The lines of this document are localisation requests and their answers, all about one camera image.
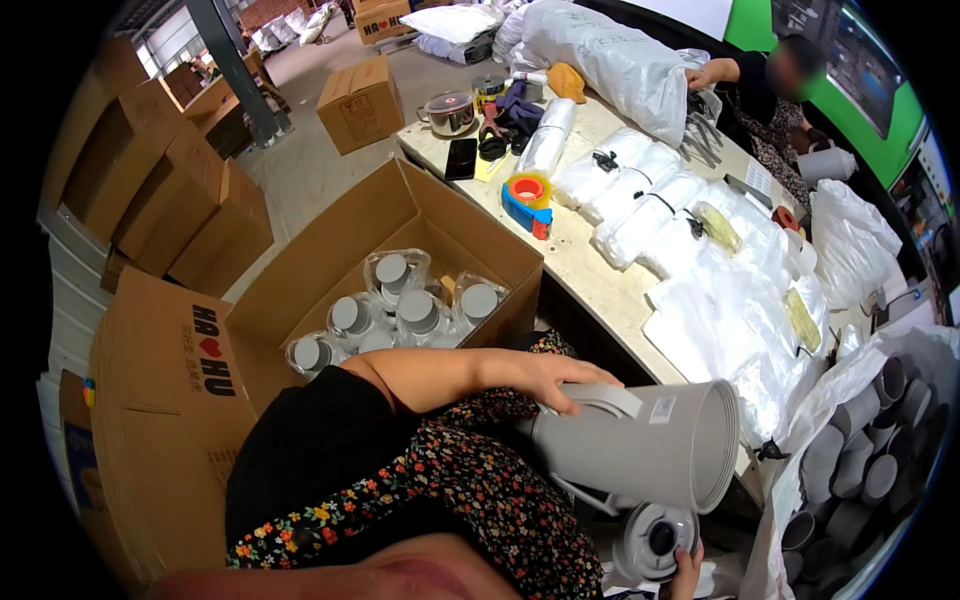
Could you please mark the person's right hand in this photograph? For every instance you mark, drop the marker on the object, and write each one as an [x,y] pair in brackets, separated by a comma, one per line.
[684,574]

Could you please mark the person's left hand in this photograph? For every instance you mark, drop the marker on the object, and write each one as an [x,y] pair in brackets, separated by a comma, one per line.
[547,379]

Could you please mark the person's right fingers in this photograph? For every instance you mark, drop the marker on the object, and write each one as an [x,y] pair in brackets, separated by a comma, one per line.
[687,561]

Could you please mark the person's left fingers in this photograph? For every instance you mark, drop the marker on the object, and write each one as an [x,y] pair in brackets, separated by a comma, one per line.
[592,376]

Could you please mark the grey pitcher lid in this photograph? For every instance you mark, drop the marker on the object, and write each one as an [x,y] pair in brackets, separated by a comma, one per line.
[643,551]

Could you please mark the grey plastic pitcher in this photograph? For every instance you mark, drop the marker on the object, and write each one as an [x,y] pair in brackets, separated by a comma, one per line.
[637,457]

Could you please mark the heap of clear plastic bags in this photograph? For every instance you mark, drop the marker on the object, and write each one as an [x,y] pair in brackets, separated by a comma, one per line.
[720,322]

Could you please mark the bundle of white plastic bags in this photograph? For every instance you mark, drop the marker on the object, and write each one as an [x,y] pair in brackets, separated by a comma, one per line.
[645,225]
[596,176]
[630,191]

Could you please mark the blue red tape dispenser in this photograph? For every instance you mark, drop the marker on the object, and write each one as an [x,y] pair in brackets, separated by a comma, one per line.
[527,202]

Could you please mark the group of bagged pitchers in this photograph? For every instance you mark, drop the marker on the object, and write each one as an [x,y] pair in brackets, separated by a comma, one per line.
[416,309]

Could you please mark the clear yellowish tape roll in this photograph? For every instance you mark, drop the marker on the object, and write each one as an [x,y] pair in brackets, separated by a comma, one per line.
[718,226]
[801,321]

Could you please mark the sack of grey pitchers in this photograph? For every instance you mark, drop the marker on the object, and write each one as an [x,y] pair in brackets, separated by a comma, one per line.
[862,450]

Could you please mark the yellow paper note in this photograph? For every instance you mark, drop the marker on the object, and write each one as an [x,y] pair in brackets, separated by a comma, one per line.
[491,169]

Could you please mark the white tape roll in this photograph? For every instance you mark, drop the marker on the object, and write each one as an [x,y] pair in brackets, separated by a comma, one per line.
[801,253]

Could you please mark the roll of clear plastic bags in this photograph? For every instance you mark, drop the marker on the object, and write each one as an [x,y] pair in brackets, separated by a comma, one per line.
[546,139]

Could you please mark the black tape rolls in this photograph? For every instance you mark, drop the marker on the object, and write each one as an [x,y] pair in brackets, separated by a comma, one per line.
[495,148]

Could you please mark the red tape roll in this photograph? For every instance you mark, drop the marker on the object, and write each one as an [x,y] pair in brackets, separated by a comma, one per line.
[785,218]

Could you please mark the grey label box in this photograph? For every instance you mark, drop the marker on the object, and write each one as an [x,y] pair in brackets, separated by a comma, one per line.
[757,184]

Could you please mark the black phone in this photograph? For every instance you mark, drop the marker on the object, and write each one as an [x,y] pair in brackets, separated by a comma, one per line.
[460,159]

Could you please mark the purple fabric gloves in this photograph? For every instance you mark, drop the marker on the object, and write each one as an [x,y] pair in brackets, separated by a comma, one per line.
[519,111]

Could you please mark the person's body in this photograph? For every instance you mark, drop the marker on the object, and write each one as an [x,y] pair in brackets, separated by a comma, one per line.
[322,450]

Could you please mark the crumpled white plastic bags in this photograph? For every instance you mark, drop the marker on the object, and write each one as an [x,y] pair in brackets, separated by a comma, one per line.
[851,240]

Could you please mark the yellow cloth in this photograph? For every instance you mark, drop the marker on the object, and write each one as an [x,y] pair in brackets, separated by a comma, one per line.
[566,81]

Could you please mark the steel pot with lid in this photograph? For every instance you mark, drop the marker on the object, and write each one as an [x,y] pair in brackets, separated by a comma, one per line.
[448,114]

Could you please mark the open cardboard box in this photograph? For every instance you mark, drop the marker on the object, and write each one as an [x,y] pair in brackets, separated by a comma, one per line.
[315,262]

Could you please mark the yellow black tape roll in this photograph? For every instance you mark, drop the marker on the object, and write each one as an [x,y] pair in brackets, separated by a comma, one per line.
[487,88]

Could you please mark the large white plastic sack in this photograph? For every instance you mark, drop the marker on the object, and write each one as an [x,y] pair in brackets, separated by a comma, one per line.
[615,64]

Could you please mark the white plastic pitcher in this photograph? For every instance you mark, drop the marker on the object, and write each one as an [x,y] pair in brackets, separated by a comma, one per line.
[825,165]

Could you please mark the closed cardboard box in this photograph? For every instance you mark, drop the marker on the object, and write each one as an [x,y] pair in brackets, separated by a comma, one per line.
[360,105]

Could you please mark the white machine with screen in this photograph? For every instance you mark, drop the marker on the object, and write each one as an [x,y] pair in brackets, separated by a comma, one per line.
[930,225]

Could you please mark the white wrapped bundles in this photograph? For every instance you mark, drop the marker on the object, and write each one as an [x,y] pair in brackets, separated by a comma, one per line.
[454,30]

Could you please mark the green framed board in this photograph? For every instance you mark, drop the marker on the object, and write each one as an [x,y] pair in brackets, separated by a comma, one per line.
[862,75]

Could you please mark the printed cardboard box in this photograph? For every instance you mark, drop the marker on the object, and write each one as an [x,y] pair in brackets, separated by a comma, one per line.
[381,22]

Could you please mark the flattened printed cardboard cartons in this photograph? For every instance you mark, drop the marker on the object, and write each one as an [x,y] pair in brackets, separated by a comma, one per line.
[165,420]

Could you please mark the heap of white sacks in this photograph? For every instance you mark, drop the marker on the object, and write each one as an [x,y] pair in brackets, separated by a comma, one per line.
[289,26]

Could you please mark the grey steel column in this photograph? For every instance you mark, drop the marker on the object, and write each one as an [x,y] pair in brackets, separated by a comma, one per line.
[236,67]

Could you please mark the stack of cardboard boxes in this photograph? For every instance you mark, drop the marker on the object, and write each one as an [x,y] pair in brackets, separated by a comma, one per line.
[157,187]

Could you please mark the stack of white panels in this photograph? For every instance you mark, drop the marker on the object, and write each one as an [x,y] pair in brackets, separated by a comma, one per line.
[71,300]

